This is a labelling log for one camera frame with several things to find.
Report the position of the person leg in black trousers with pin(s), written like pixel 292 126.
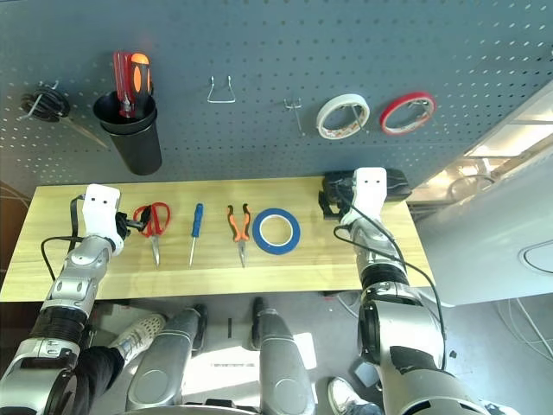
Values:
pixel 97 376

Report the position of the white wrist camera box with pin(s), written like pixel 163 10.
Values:
pixel 101 207
pixel 369 194

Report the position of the white grey sneaker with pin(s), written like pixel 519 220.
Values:
pixel 345 395

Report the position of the black plastic cup holder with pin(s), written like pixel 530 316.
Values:
pixel 138 151

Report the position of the silver robot right leg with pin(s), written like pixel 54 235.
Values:
pixel 281 367

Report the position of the silver robot leg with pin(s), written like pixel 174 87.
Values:
pixel 281 367
pixel 160 372

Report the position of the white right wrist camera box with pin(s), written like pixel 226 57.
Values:
pixel 369 194

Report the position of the white perforated sneaker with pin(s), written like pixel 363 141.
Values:
pixel 138 335

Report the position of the black plastic tool case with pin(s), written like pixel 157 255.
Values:
pixel 397 186

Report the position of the white tape roll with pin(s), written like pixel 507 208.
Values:
pixel 328 106

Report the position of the orange black needle-nose pliers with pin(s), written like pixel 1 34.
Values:
pixel 241 233

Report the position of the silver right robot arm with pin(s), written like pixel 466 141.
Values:
pixel 402 328

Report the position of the silver robot left leg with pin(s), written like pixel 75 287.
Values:
pixel 160 372

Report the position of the short black tape strip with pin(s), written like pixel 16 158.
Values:
pixel 230 328

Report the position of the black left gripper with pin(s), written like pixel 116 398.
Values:
pixel 123 225

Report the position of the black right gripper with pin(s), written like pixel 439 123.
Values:
pixel 339 186

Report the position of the grey foot pedal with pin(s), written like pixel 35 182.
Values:
pixel 367 375

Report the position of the blue-grey metal pegboard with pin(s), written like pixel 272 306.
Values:
pixel 259 43

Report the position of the red tape roll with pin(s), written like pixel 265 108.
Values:
pixel 391 108

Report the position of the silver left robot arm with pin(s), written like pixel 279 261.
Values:
pixel 82 263

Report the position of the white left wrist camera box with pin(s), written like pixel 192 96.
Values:
pixel 101 207

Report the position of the blue tape roll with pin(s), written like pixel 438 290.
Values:
pixel 256 231

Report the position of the metal double prong peg hook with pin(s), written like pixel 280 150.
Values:
pixel 419 103
pixel 298 121
pixel 357 119

